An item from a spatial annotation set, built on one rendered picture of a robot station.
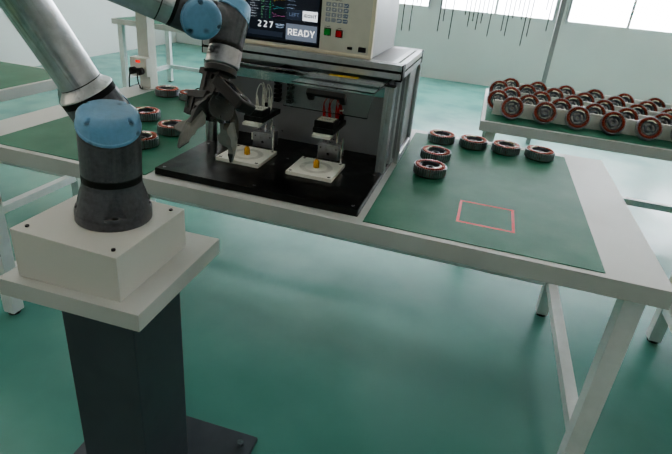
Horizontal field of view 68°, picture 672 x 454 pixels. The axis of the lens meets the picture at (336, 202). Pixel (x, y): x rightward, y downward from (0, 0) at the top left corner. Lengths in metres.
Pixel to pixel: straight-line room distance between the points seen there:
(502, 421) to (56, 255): 1.50
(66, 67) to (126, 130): 0.19
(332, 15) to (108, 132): 0.86
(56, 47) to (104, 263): 0.43
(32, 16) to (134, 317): 0.59
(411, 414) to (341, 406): 0.24
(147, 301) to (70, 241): 0.18
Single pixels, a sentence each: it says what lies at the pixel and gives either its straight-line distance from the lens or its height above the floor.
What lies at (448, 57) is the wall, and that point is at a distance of 7.92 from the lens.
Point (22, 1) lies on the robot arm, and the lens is 1.14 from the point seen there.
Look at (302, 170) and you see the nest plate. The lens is 1.58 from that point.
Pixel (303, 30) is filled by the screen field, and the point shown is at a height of 1.18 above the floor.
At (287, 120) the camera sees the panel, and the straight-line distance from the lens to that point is 1.88.
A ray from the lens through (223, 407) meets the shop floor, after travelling 1.86.
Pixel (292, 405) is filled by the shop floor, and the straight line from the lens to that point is 1.86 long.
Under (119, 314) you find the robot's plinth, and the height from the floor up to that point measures 0.74.
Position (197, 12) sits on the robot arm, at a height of 1.27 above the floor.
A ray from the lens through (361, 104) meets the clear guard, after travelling 1.38.
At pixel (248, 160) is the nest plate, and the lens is 1.64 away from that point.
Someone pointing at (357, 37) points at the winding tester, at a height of 1.18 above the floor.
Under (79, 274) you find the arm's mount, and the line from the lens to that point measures 1.09.
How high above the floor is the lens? 1.36
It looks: 25 degrees down
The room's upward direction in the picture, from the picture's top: 5 degrees clockwise
